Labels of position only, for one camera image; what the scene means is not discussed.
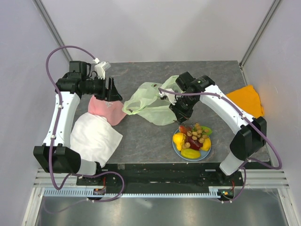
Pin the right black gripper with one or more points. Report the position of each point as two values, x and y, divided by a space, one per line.
179 112

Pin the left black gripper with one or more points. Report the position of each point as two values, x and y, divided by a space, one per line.
109 88

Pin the red fake watermelon slice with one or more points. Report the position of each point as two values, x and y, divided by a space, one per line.
184 129

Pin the yellow fake pear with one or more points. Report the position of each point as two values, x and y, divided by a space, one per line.
179 139

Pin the brown fake walnut cluster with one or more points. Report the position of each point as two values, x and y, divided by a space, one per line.
195 134

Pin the pale green plastic bag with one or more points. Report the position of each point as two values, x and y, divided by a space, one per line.
147 102

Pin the dark red fake apple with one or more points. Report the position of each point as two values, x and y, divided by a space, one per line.
194 144

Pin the yellow fake lemon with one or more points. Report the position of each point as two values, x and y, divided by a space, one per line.
206 145

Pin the yellow green fake starfruit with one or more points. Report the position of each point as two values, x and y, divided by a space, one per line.
190 153

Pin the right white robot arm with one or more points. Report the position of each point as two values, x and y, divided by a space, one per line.
249 131

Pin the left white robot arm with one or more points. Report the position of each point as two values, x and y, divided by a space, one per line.
55 154

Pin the pink cloth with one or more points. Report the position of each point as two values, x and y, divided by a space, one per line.
111 111

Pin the blue plastic plate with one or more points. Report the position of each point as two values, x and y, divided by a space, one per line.
204 154

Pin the white cloth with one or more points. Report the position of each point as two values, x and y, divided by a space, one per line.
94 138

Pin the orange cloth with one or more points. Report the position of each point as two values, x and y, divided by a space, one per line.
248 100

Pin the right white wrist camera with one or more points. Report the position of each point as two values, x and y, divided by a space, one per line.
168 94

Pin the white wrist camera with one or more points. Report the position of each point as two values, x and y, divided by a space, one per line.
101 67
168 94

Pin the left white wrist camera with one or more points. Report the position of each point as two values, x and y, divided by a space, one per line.
101 67

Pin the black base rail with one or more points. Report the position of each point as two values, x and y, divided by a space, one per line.
146 178

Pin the white slotted cable duct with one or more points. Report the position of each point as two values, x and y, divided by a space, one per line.
91 192

